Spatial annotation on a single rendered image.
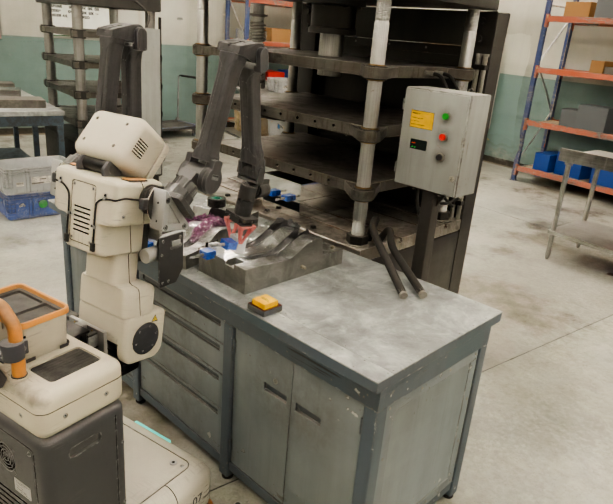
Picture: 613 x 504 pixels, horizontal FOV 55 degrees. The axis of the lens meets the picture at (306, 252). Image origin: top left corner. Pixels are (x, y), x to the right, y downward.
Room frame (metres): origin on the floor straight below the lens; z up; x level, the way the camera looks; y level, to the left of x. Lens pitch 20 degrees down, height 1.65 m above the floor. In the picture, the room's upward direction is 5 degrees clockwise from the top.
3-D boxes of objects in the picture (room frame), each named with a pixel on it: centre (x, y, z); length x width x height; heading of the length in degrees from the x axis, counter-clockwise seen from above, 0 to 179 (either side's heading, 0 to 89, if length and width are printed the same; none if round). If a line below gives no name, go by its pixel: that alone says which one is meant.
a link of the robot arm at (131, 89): (1.98, 0.61, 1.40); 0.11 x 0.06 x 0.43; 58
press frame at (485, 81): (3.47, -0.36, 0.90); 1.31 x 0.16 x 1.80; 47
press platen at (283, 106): (3.12, -0.05, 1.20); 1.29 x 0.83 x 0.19; 47
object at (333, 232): (3.13, -0.04, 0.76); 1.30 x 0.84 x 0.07; 47
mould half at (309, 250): (2.08, 0.12, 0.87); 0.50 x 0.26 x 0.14; 137
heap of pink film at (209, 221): (2.26, 0.44, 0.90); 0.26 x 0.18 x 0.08; 154
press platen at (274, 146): (3.12, -0.05, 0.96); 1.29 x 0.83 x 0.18; 47
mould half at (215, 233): (2.26, 0.44, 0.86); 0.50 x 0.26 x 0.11; 154
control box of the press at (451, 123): (2.45, -0.51, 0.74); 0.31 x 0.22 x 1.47; 47
